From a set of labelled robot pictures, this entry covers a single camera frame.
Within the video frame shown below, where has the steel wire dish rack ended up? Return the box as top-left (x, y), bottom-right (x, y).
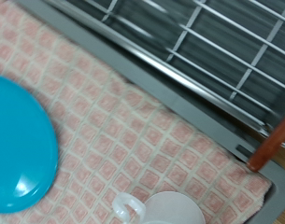
top-left (45, 0), bottom-right (285, 147)

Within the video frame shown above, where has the pink checked cloth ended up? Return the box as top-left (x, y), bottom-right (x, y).
top-left (0, 0), bottom-right (272, 224)

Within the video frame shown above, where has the blue plate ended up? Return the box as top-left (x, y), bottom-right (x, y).
top-left (0, 74), bottom-right (60, 214)

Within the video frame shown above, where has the white mug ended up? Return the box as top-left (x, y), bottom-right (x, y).
top-left (112, 190), bottom-right (207, 224)

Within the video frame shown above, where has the brown wooden spoon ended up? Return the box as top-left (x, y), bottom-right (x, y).
top-left (248, 110), bottom-right (285, 173)

